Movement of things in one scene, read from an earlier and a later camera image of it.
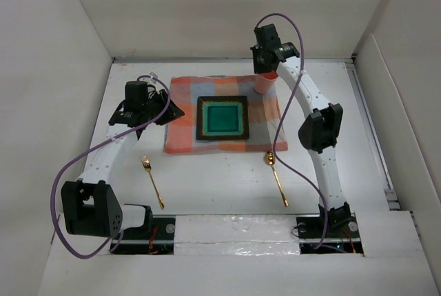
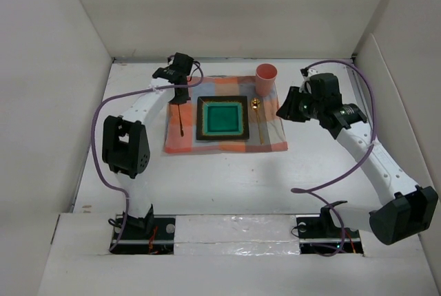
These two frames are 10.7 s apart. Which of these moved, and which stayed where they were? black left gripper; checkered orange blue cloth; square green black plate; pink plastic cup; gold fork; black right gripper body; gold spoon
Moved: black left gripper; black right gripper body; gold fork; gold spoon
Stayed: square green black plate; pink plastic cup; checkered orange blue cloth
